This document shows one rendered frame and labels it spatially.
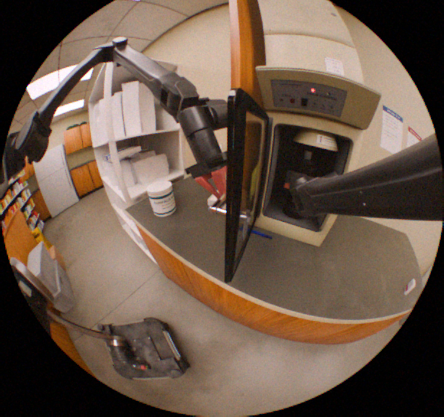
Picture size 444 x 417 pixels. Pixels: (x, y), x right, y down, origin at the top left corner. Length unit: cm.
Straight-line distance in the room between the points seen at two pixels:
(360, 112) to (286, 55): 27
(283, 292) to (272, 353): 102
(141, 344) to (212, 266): 95
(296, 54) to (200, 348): 174
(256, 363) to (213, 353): 35
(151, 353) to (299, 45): 168
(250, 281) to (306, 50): 74
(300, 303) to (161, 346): 97
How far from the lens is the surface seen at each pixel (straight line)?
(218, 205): 24
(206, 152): 24
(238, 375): 141
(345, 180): 16
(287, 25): 61
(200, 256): 49
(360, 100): 41
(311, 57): 52
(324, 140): 47
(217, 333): 134
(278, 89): 39
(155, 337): 120
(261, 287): 44
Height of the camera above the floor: 134
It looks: 29 degrees down
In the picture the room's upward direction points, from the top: straight up
